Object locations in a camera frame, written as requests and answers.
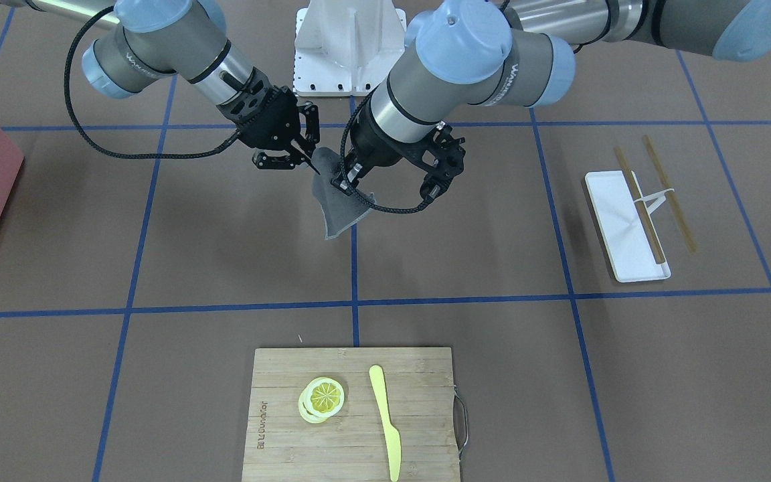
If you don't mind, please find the white rectangular tray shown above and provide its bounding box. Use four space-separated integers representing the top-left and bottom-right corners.
584 170 672 283

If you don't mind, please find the yellow lemon slice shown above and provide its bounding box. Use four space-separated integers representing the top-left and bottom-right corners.
298 376 345 424

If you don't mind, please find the wooden cutting board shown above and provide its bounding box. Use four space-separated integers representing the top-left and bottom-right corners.
242 347 461 481

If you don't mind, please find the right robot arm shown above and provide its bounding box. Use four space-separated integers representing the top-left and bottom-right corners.
6 1 319 169

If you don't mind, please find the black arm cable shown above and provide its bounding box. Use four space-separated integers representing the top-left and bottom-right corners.
339 110 436 215
64 5 272 160

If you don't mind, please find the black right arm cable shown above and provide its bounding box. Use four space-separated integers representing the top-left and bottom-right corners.
64 5 272 160

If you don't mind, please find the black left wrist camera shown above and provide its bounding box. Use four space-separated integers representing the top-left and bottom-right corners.
416 120 466 204

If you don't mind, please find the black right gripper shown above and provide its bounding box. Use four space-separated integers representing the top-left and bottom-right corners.
238 86 321 176

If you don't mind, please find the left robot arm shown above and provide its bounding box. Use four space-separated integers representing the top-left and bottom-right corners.
317 1 771 201

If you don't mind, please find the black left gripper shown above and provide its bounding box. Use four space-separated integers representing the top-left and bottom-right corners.
331 120 424 195

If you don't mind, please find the yellow plastic knife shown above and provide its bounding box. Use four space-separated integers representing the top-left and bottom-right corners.
368 364 403 481

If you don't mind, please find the grey cleaning cloth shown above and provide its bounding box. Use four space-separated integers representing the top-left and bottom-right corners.
311 147 373 240

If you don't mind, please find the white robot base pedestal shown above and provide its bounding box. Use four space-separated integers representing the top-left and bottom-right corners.
292 1 407 97

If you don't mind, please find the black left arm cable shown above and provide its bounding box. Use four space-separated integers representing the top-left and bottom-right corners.
339 110 436 215

